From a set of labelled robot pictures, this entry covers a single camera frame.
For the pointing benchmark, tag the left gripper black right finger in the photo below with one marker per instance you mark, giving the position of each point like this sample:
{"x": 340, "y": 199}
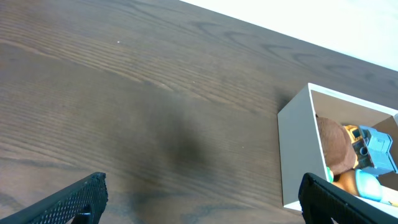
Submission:
{"x": 322, "y": 202}

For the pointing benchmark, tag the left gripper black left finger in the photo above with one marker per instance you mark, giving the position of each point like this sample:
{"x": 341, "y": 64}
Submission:
{"x": 81, "y": 202}

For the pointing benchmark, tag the brown plush bear toy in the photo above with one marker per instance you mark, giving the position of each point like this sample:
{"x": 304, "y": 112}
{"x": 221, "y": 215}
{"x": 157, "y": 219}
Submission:
{"x": 338, "y": 151}

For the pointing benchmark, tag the yellow grey toy truck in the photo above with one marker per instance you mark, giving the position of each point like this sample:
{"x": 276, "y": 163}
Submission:
{"x": 373, "y": 149}

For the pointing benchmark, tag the white cardboard box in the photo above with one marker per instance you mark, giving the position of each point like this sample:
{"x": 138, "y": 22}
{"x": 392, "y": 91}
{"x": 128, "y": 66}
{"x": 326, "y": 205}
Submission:
{"x": 299, "y": 141}

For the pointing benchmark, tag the green ribbed round toy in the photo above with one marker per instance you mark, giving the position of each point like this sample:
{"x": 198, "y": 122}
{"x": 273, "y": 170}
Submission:
{"x": 330, "y": 175}

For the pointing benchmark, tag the orange duck toy blue cap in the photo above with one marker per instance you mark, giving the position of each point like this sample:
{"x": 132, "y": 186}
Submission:
{"x": 361, "y": 184}

